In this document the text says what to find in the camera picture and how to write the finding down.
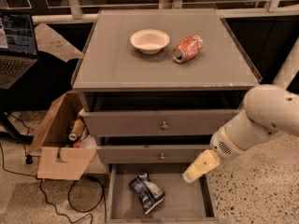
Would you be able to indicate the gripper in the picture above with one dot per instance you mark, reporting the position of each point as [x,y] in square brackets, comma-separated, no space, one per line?
[222,146]

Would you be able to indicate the blue chip bag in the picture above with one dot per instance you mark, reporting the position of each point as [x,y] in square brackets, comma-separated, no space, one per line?
[149,194]

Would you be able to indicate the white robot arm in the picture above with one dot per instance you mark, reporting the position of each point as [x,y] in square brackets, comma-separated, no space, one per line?
[267,111]

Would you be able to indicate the grey top drawer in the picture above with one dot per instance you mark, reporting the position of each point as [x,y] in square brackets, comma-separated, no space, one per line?
[157,123]

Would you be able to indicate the grey drawer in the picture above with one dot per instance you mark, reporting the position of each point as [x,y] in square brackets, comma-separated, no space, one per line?
[184,203]
[157,123]
[149,153]

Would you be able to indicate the grey bottom drawer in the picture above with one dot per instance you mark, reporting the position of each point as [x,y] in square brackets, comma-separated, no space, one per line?
[184,203]

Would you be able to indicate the grey drawer cabinet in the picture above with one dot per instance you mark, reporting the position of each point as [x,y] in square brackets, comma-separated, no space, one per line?
[115,76]

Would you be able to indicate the grey middle drawer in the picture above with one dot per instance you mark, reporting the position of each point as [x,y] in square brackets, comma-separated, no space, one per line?
[149,153]

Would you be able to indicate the red soda can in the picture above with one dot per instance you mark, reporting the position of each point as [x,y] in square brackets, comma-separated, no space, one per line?
[187,48]

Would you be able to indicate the white diagonal pipe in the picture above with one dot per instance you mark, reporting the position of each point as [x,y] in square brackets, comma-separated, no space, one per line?
[289,69]

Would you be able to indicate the white paper bowl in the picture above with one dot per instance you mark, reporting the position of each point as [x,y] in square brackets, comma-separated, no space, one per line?
[149,41]

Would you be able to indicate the yellow bottle in box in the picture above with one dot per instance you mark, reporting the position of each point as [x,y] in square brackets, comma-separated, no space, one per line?
[77,129]

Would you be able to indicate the brown cardboard box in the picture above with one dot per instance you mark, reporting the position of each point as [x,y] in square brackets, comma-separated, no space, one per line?
[57,161]

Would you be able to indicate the black laptop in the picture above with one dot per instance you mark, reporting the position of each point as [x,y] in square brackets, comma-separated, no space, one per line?
[18,49]

